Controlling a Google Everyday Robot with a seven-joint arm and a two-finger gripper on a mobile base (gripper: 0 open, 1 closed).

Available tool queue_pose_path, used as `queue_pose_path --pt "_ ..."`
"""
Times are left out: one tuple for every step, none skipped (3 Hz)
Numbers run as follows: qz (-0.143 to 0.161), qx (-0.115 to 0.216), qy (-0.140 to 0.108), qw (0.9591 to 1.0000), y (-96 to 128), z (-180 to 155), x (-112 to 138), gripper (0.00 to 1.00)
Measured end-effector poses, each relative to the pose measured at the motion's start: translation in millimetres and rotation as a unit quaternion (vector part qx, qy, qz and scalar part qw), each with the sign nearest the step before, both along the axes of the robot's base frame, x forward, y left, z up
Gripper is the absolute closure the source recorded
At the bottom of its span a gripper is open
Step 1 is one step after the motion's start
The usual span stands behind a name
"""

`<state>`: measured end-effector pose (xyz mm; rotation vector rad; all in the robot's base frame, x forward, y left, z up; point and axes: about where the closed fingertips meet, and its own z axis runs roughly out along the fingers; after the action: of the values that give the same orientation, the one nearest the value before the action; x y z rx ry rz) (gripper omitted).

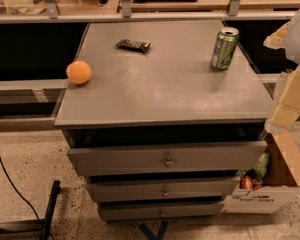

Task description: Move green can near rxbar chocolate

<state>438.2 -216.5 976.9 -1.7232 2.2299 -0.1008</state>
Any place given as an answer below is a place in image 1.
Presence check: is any dark rxbar chocolate bar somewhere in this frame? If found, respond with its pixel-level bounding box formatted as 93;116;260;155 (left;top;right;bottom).
116;39;150;53

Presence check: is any middle grey drawer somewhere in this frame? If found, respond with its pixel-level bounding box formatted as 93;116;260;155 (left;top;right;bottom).
87;177;239;203

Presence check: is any bottom grey drawer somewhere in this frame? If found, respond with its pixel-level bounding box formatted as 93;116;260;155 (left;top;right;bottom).
98;201;223;221

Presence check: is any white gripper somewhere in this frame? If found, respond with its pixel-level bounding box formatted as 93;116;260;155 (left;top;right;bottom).
263;9;300;134

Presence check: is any green soda can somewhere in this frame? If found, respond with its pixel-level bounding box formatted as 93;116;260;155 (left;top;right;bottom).
211;27;239;70

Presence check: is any orange fruit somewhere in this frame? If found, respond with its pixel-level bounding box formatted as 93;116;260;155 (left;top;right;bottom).
66;61;92;85

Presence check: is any top grey drawer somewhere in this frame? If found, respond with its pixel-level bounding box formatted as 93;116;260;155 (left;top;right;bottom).
68;141;267;176

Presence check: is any grey drawer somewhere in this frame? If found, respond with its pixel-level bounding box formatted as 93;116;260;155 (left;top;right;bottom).
98;201;223;221
68;141;267;176
87;177;239;203

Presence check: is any red snack packet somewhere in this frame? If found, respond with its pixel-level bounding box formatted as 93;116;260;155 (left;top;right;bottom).
240;176;253;190

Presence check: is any cardboard box with snacks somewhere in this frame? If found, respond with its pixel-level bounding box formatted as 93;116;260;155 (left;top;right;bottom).
222;131;300;214

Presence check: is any black metal stand leg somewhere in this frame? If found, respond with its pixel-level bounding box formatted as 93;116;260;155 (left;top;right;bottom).
39;180;61;240

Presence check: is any black floor cable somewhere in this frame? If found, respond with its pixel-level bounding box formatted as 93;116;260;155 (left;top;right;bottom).
0;130;56;240

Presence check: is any grey drawer cabinet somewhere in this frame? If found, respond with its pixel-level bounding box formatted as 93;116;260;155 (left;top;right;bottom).
55;21;271;208

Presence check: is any green chip bag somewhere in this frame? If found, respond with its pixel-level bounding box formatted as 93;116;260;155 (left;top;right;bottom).
253;152;270;180

